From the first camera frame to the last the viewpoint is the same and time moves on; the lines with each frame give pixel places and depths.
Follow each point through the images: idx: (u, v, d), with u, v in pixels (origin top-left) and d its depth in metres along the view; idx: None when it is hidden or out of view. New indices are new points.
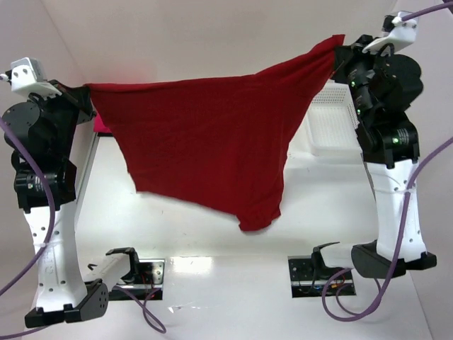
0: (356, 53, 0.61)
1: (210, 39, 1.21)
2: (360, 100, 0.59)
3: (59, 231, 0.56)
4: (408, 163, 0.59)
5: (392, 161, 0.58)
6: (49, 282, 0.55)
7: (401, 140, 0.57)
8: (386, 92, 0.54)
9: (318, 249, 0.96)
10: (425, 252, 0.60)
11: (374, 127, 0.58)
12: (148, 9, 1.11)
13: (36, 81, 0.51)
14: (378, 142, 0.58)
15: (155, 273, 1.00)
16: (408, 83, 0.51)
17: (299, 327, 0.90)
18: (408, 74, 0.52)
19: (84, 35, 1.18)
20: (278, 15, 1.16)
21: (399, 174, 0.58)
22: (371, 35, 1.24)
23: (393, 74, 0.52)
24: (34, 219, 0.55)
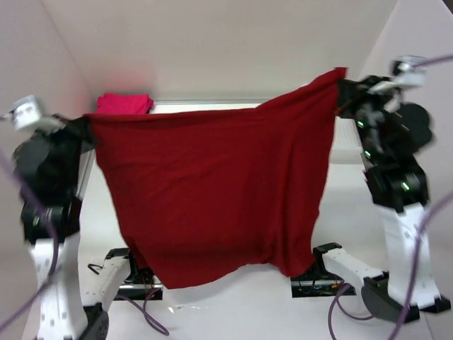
0: (362, 95, 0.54)
1: (210, 39, 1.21)
2: (369, 143, 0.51)
3: (61, 265, 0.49)
4: (418, 210, 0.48)
5: (403, 205, 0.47)
6: (49, 315, 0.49)
7: (413, 186, 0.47)
8: (398, 140, 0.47)
9: (318, 248, 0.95)
10: (439, 295, 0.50)
11: (385, 170, 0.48)
12: (148, 10, 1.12)
13: (38, 120, 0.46)
14: (388, 188, 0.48)
15: (154, 272, 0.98)
16: (420, 134, 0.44)
17: (299, 326, 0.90)
18: (420, 122, 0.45)
19: (84, 35, 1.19)
20: (277, 16, 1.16)
21: (408, 219, 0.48)
22: (370, 36, 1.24)
23: (404, 124, 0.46)
24: (37, 251, 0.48)
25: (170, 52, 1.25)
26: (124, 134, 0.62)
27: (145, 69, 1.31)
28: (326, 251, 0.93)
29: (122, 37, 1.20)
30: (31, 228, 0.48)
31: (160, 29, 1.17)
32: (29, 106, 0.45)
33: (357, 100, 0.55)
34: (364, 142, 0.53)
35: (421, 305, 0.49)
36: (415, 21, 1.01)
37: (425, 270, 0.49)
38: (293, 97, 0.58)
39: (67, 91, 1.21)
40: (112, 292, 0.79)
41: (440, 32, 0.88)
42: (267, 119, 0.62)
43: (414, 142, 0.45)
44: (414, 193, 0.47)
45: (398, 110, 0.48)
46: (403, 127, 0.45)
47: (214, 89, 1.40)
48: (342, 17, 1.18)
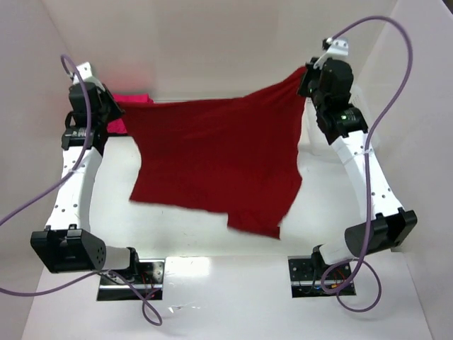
0: (309, 69, 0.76)
1: (210, 40, 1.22)
2: (318, 98, 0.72)
3: (84, 165, 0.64)
4: (361, 134, 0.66)
5: (346, 132, 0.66)
6: (63, 203, 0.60)
7: (349, 120, 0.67)
8: (329, 84, 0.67)
9: (317, 249, 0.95)
10: (402, 207, 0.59)
11: (328, 112, 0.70)
12: (148, 10, 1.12)
13: (92, 76, 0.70)
14: (332, 125, 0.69)
15: (155, 273, 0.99)
16: (340, 74, 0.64)
17: (298, 326, 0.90)
18: (342, 67, 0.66)
19: (85, 36, 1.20)
20: (276, 16, 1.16)
21: (352, 142, 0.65)
22: (370, 37, 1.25)
23: (330, 69, 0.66)
24: (69, 155, 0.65)
25: (170, 52, 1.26)
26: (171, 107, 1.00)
27: (145, 69, 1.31)
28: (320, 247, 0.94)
29: (122, 37, 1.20)
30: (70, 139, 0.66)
31: (160, 28, 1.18)
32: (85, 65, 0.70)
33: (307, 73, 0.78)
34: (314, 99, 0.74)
35: (386, 214, 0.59)
36: (414, 21, 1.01)
37: (380, 185, 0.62)
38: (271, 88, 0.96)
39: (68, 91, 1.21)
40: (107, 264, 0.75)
41: (439, 32, 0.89)
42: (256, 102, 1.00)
43: (339, 85, 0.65)
44: (353, 125, 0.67)
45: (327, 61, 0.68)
46: (328, 71, 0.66)
47: (214, 89, 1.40)
48: (342, 17, 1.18)
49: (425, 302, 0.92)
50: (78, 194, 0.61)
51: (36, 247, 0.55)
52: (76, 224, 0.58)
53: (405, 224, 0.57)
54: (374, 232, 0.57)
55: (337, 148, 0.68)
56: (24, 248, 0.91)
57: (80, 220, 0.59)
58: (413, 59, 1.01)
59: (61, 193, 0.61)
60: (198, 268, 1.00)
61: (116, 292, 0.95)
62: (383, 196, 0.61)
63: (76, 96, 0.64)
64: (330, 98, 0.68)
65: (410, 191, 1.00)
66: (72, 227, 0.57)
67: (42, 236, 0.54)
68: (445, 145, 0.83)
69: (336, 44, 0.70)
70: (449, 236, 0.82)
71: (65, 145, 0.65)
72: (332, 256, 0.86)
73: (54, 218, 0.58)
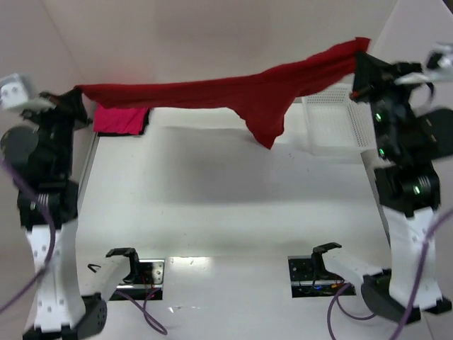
0: (386, 86, 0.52)
1: (211, 39, 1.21)
2: (386, 143, 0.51)
3: (59, 252, 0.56)
4: (428, 211, 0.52)
5: (412, 210, 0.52)
6: (47, 301, 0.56)
7: (424, 190, 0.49)
8: (419, 146, 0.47)
9: (318, 250, 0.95)
10: (440, 298, 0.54)
11: (397, 175, 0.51)
12: (148, 10, 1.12)
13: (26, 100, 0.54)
14: (398, 190, 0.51)
15: (155, 273, 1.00)
16: (446, 145, 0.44)
17: (298, 326, 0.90)
18: (450, 134, 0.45)
19: (85, 36, 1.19)
20: (278, 16, 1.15)
21: (417, 223, 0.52)
22: (371, 37, 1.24)
23: (433, 135, 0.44)
24: (35, 238, 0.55)
25: (170, 52, 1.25)
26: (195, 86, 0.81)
27: (146, 69, 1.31)
28: (326, 251, 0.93)
29: (123, 37, 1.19)
30: (28, 214, 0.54)
31: (160, 28, 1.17)
32: (15, 87, 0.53)
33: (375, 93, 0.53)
34: (379, 138, 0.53)
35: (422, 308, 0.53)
36: (416, 21, 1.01)
37: (428, 275, 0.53)
38: (321, 61, 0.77)
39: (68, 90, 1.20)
40: (111, 287, 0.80)
41: (441, 31, 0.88)
42: (297, 74, 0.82)
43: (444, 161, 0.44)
44: (426, 196, 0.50)
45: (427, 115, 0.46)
46: (429, 136, 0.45)
47: None
48: (343, 17, 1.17)
49: None
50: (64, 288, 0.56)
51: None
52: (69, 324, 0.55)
53: (436, 313, 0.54)
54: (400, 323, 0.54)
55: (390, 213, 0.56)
56: (24, 250, 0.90)
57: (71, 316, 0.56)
58: (414, 59, 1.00)
59: (43, 286, 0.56)
60: (198, 268, 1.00)
61: (116, 294, 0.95)
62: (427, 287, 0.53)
63: (13, 164, 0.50)
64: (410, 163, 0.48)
65: None
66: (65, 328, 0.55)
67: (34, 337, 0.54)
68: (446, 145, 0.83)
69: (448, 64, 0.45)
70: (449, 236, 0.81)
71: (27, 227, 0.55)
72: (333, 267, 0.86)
73: (42, 317, 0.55)
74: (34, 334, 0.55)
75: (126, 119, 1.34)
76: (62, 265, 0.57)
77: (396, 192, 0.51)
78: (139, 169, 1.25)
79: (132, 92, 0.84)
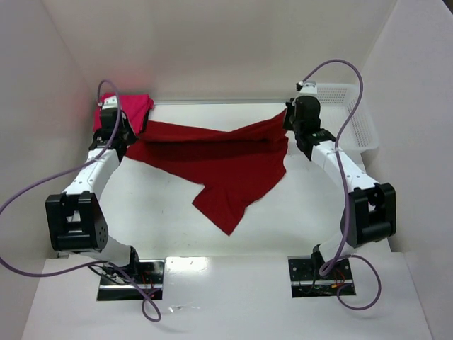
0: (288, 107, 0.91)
1: (210, 38, 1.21)
2: (295, 127, 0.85)
3: (105, 158, 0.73)
4: (330, 141, 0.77)
5: (317, 142, 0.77)
6: (83, 179, 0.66)
7: (320, 135, 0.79)
8: (301, 115, 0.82)
9: (317, 249, 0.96)
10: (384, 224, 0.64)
11: (302, 136, 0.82)
12: (147, 8, 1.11)
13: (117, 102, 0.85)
14: (307, 144, 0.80)
15: (155, 273, 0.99)
16: (308, 103, 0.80)
17: (299, 326, 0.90)
18: (308, 99, 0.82)
19: (84, 35, 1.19)
20: (278, 15, 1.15)
21: (324, 145, 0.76)
22: (371, 36, 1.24)
23: (300, 100, 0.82)
24: (93, 152, 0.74)
25: (168, 51, 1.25)
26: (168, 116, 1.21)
27: (144, 68, 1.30)
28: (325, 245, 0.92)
29: (122, 36, 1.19)
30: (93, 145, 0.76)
31: (158, 26, 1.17)
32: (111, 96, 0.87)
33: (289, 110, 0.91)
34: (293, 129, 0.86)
35: (362, 188, 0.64)
36: (416, 20, 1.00)
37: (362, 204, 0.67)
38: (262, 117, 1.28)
39: (67, 90, 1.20)
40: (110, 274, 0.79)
41: (442, 31, 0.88)
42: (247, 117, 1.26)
43: (309, 110, 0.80)
44: (323, 139, 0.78)
45: (300, 99, 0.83)
46: (300, 103, 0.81)
47: (215, 89, 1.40)
48: (343, 16, 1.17)
49: (425, 301, 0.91)
50: (95, 173, 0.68)
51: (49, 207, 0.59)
52: (89, 190, 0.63)
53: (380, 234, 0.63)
54: (354, 202, 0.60)
55: (316, 159, 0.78)
56: (25, 250, 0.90)
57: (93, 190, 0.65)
58: (414, 59, 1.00)
59: (83, 173, 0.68)
60: (198, 268, 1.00)
61: (117, 293, 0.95)
62: (358, 176, 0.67)
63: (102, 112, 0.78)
64: (305, 124, 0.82)
65: (410, 191, 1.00)
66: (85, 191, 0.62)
67: (57, 200, 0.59)
68: (447, 145, 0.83)
69: (306, 86, 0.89)
70: (449, 236, 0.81)
71: (91, 146, 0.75)
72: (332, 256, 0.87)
73: (70, 187, 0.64)
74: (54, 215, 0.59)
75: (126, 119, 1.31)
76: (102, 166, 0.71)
77: (306, 148, 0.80)
78: (139, 170, 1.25)
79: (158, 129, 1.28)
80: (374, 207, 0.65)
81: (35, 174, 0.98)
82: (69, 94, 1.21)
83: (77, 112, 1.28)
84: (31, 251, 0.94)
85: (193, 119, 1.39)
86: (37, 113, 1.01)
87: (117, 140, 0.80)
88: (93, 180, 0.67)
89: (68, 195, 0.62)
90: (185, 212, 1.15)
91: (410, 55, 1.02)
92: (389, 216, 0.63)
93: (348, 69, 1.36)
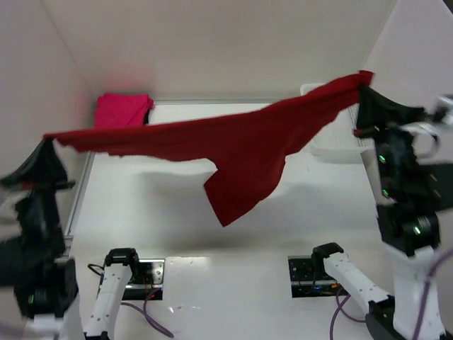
0: (400, 135, 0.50)
1: (210, 38, 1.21)
2: (386, 184, 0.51)
3: (57, 332, 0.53)
4: (429, 251, 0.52)
5: (413, 248, 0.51)
6: None
7: (422, 229, 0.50)
8: (418, 194, 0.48)
9: (317, 250, 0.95)
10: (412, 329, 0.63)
11: (398, 216, 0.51)
12: (147, 8, 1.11)
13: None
14: (398, 227, 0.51)
15: (155, 273, 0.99)
16: (440, 191, 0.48)
17: (299, 327, 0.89)
18: (446, 176, 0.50)
19: (84, 35, 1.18)
20: (279, 15, 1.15)
21: (420, 261, 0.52)
22: (371, 36, 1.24)
23: (436, 189, 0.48)
24: (36, 326, 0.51)
25: (169, 51, 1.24)
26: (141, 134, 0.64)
27: (144, 68, 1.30)
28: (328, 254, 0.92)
29: (122, 36, 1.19)
30: (27, 307, 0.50)
31: (158, 26, 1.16)
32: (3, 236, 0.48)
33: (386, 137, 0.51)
34: (382, 179, 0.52)
35: None
36: (416, 20, 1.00)
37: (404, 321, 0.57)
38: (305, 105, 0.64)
39: (66, 89, 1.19)
40: (116, 307, 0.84)
41: (442, 32, 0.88)
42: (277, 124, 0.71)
43: (431, 204, 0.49)
44: (424, 235, 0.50)
45: (433, 170, 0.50)
46: (431, 188, 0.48)
47: (214, 88, 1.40)
48: (344, 16, 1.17)
49: None
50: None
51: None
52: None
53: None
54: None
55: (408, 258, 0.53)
56: None
57: None
58: (414, 59, 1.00)
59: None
60: (198, 268, 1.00)
61: None
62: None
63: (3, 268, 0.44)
64: (409, 207, 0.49)
65: None
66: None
67: None
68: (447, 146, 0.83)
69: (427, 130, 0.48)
70: None
71: (28, 314, 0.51)
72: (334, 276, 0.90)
73: None
74: None
75: (126, 119, 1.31)
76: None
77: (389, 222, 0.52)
78: (139, 170, 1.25)
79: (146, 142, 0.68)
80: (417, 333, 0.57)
81: None
82: (68, 94, 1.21)
83: (76, 112, 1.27)
84: None
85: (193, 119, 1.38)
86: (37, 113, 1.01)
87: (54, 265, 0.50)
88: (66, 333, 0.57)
89: None
90: (185, 212, 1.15)
91: (410, 55, 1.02)
92: None
93: (348, 69, 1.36)
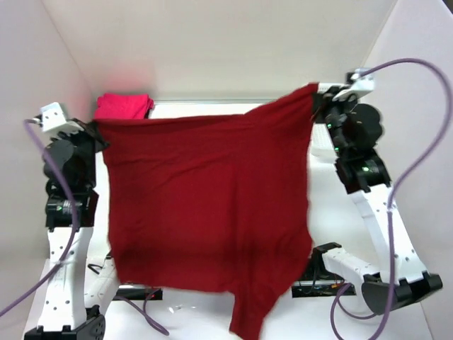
0: (328, 102, 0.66)
1: (210, 39, 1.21)
2: (337, 142, 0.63)
3: (73, 251, 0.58)
4: (384, 187, 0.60)
5: (367, 185, 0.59)
6: (54, 300, 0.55)
7: (371, 170, 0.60)
8: (355, 135, 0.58)
9: (318, 250, 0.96)
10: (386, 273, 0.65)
11: (349, 163, 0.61)
12: (147, 10, 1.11)
13: (65, 122, 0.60)
14: (353, 176, 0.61)
15: None
16: (371, 127, 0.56)
17: (300, 328, 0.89)
18: (371, 118, 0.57)
19: (85, 36, 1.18)
20: (279, 18, 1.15)
21: (376, 198, 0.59)
22: (371, 37, 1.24)
23: (359, 120, 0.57)
24: (55, 238, 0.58)
25: (169, 52, 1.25)
26: (140, 136, 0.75)
27: (144, 68, 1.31)
28: (325, 251, 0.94)
29: (122, 37, 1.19)
30: (54, 214, 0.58)
31: (158, 28, 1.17)
32: (56, 111, 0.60)
33: (325, 107, 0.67)
34: (333, 140, 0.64)
35: (409, 280, 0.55)
36: (416, 21, 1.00)
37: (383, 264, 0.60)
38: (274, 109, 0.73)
39: (67, 91, 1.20)
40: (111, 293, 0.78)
41: (441, 33, 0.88)
42: (259, 122, 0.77)
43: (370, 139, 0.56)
44: (374, 176, 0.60)
45: (354, 108, 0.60)
46: (357, 122, 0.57)
47: (215, 89, 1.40)
48: (344, 17, 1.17)
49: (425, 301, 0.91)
50: (69, 287, 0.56)
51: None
52: (70, 326, 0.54)
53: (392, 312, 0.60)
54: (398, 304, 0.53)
55: (357, 200, 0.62)
56: (25, 251, 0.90)
57: (73, 319, 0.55)
58: (414, 59, 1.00)
59: (56, 285, 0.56)
60: None
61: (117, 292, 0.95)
62: (407, 260, 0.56)
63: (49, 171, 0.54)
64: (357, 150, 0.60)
65: (409, 192, 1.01)
66: (66, 329, 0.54)
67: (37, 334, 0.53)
68: (447, 146, 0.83)
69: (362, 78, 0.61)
70: (448, 237, 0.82)
71: (50, 225, 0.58)
72: (333, 265, 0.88)
73: (44, 318, 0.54)
74: (35, 335, 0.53)
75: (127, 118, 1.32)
76: (73, 268, 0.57)
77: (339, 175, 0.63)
78: None
79: (144, 155, 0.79)
80: None
81: (35, 176, 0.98)
82: (69, 95, 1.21)
83: (77, 113, 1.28)
84: (31, 252, 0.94)
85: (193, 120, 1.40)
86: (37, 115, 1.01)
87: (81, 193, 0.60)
88: (71, 300, 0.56)
89: (46, 331, 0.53)
90: None
91: (410, 56, 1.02)
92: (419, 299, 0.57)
93: (348, 70, 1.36)
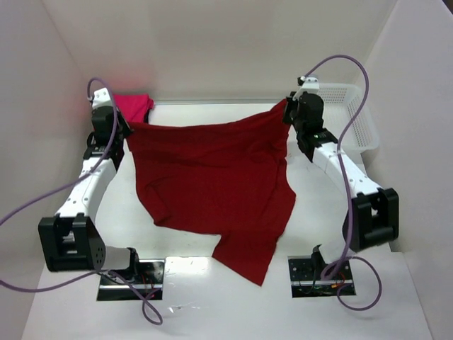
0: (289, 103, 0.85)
1: (210, 39, 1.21)
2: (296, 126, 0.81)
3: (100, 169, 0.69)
4: (332, 144, 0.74)
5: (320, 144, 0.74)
6: (76, 195, 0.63)
7: (321, 137, 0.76)
8: (305, 113, 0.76)
9: (317, 248, 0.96)
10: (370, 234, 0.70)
11: (305, 137, 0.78)
12: (147, 9, 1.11)
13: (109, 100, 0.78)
14: (308, 145, 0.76)
15: (155, 273, 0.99)
16: (314, 104, 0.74)
17: (299, 328, 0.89)
18: (314, 100, 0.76)
19: (85, 35, 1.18)
20: (279, 17, 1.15)
21: (327, 149, 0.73)
22: (371, 36, 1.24)
23: (304, 100, 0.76)
24: (89, 162, 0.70)
25: (169, 52, 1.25)
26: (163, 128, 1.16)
27: (144, 68, 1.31)
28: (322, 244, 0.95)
29: (122, 37, 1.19)
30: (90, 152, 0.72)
31: (158, 28, 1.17)
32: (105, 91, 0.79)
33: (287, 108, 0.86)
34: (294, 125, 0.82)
35: (365, 193, 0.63)
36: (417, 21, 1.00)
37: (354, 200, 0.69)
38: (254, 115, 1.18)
39: (66, 90, 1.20)
40: None
41: (442, 32, 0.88)
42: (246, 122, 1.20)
43: (316, 112, 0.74)
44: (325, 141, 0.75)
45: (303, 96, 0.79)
46: (304, 101, 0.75)
47: (215, 89, 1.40)
48: (344, 16, 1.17)
49: (425, 301, 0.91)
50: (90, 190, 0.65)
51: (43, 234, 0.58)
52: (83, 212, 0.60)
53: (377, 236, 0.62)
54: (359, 208, 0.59)
55: (317, 161, 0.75)
56: (24, 251, 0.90)
57: (87, 210, 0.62)
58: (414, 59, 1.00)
59: (78, 188, 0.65)
60: (198, 268, 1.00)
61: (117, 293, 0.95)
62: (360, 180, 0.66)
63: (98, 119, 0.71)
64: (307, 124, 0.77)
65: (408, 191, 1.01)
66: (80, 214, 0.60)
67: (52, 223, 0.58)
68: (446, 145, 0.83)
69: (308, 81, 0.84)
70: (447, 237, 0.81)
71: (85, 156, 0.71)
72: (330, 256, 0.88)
73: (64, 207, 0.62)
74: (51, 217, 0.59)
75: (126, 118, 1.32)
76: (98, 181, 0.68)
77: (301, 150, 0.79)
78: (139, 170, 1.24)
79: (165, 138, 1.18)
80: (376, 211, 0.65)
81: (34, 175, 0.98)
82: (68, 93, 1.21)
83: (76, 112, 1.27)
84: (30, 251, 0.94)
85: (192, 120, 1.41)
86: (37, 114, 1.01)
87: (113, 145, 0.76)
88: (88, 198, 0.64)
89: (62, 217, 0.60)
90: None
91: (411, 56, 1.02)
92: (391, 221, 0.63)
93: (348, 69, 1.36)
